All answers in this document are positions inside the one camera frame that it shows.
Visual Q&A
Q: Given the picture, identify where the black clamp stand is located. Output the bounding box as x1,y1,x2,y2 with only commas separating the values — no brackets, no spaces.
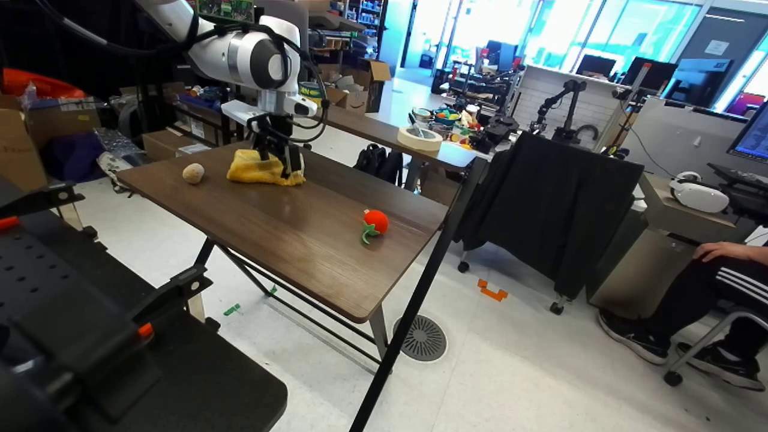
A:
0,184,288,432

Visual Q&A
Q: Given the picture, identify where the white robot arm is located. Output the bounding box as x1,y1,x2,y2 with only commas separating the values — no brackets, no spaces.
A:
137,0,317,177

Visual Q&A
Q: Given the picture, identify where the white tape roll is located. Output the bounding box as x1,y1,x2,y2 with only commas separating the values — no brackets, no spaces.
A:
399,127,441,153

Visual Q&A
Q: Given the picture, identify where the white VR headset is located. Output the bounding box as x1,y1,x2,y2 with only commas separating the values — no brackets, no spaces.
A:
669,171,729,213

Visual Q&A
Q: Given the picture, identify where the black draped cart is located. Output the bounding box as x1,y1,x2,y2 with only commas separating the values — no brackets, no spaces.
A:
457,134,643,301

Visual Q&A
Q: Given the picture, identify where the beige toy potato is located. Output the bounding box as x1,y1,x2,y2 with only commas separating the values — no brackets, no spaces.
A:
182,163,206,184

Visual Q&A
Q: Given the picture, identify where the yellow towel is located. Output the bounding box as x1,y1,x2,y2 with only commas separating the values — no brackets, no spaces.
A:
227,149,305,188

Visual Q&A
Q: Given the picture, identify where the blue computer monitor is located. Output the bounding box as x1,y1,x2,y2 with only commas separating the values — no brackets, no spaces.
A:
729,103,768,160

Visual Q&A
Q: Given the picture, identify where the black backpack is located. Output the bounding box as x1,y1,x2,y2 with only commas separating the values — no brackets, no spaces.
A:
356,145,403,184

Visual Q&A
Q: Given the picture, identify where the red toy tomato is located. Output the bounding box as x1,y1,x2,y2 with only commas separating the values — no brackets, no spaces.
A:
361,208,390,244

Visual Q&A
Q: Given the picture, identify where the orange floor marker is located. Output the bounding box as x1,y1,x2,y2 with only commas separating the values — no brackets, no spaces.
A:
479,279,510,302

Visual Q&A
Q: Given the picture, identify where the round floor drain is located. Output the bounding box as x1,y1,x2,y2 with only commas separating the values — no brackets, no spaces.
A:
401,315,449,362

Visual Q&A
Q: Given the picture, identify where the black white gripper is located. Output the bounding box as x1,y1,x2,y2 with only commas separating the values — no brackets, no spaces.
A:
221,92,320,176

